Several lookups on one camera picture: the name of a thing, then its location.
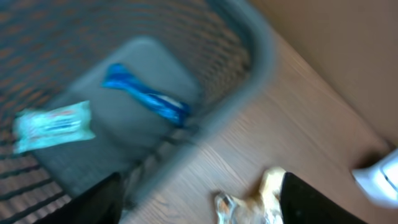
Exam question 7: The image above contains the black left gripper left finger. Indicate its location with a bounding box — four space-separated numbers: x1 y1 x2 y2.
34 172 123 224

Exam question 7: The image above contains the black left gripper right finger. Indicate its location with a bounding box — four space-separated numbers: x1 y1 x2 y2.
280 172 366 224

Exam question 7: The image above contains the brown nut snack bag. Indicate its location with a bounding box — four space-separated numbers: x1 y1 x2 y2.
215 167 286 224

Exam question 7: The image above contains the teal tissue pack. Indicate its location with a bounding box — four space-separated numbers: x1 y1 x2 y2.
13 101 95 154

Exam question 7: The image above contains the blue snack bar wrapper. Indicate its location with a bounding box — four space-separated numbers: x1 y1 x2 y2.
103 63 191 127

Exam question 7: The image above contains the white barcode scanner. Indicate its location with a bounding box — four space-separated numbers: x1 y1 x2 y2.
351 149 397 209

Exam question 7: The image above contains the grey plastic mesh basket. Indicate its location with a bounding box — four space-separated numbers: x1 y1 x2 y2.
1 0 274 223

